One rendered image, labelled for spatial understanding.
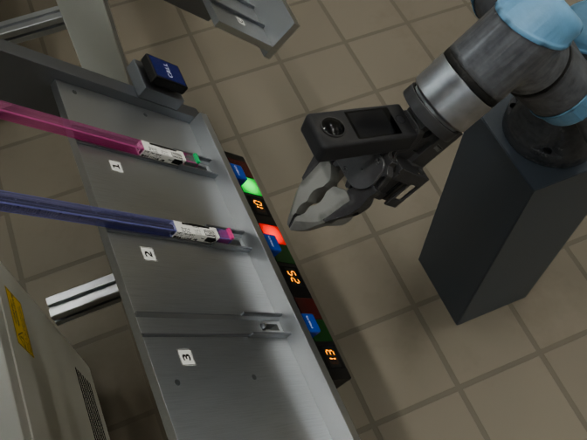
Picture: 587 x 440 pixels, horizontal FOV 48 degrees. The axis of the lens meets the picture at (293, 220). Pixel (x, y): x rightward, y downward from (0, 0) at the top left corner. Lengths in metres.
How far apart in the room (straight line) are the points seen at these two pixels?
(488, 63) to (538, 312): 1.00
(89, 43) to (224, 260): 0.45
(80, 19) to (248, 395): 0.60
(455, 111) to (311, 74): 1.23
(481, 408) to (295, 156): 0.75
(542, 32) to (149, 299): 0.43
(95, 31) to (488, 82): 0.59
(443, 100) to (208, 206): 0.28
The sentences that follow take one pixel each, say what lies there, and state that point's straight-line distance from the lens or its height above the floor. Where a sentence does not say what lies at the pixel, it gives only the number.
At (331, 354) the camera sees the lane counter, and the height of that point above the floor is 0.65.
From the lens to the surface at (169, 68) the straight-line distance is 0.83.
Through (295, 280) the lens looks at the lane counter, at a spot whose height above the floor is 0.65.
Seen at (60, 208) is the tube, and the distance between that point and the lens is 0.60.
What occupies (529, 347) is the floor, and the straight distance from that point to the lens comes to 1.56.
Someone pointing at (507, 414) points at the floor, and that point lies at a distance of 1.50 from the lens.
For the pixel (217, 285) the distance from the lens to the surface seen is 0.68.
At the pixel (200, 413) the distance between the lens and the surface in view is 0.58.
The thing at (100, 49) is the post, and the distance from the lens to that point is 1.06.
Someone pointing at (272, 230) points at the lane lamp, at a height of 0.65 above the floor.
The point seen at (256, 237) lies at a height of 0.73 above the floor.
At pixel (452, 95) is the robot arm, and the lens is 0.68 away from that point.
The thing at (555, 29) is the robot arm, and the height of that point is 0.96.
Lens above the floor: 1.39
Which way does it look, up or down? 60 degrees down
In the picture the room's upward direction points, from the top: straight up
